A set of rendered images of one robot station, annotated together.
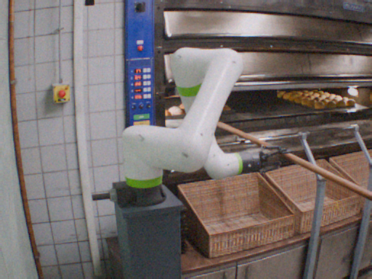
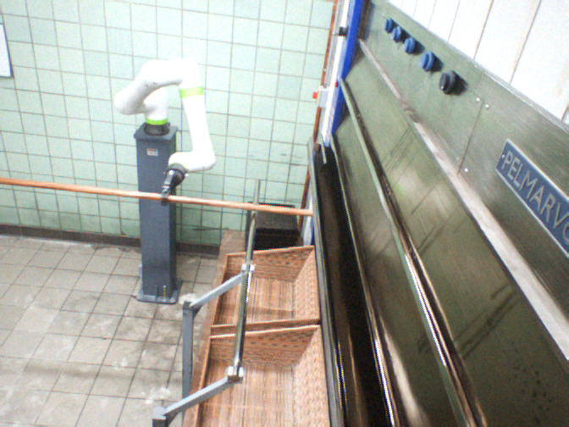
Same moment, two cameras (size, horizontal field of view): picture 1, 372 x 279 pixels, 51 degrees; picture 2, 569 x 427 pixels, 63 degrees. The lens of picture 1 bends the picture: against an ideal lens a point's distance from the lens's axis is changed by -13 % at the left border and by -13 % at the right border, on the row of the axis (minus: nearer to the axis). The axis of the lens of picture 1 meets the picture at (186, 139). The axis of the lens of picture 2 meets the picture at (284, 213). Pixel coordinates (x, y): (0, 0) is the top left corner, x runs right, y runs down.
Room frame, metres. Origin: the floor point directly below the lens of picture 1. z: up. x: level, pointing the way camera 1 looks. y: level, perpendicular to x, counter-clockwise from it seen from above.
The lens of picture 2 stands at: (2.92, -1.94, 2.26)
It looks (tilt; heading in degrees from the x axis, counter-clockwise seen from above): 31 degrees down; 108
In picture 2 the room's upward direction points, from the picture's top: 8 degrees clockwise
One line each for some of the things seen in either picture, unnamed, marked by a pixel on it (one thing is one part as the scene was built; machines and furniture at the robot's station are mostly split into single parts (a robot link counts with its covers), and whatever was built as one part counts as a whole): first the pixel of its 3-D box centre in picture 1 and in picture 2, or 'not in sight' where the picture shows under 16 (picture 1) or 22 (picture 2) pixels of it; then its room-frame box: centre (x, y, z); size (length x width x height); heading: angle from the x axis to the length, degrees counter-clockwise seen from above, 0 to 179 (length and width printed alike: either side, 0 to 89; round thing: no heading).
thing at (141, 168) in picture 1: (145, 155); (153, 104); (1.40, 0.13, 1.36); 0.16 x 0.13 x 0.19; 63
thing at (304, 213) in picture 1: (313, 193); (260, 396); (2.56, -0.83, 0.72); 0.56 x 0.49 x 0.28; 113
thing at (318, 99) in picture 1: (317, 98); not in sight; (3.43, -1.09, 1.21); 0.61 x 0.48 x 0.06; 22
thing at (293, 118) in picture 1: (291, 118); not in sight; (2.83, -0.71, 1.16); 1.80 x 0.06 x 0.04; 112
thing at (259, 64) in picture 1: (293, 64); (373, 224); (2.81, -0.72, 1.54); 1.79 x 0.11 x 0.19; 112
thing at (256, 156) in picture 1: (257, 160); (172, 180); (1.81, -0.31, 1.20); 0.09 x 0.07 x 0.08; 113
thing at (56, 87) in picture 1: (61, 92); (323, 96); (2.20, 0.65, 1.46); 0.10 x 0.07 x 0.10; 112
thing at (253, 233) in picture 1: (236, 212); (266, 293); (2.34, -0.28, 0.72); 0.56 x 0.49 x 0.28; 111
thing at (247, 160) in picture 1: (243, 162); (176, 174); (1.79, -0.24, 1.20); 0.12 x 0.06 x 0.09; 23
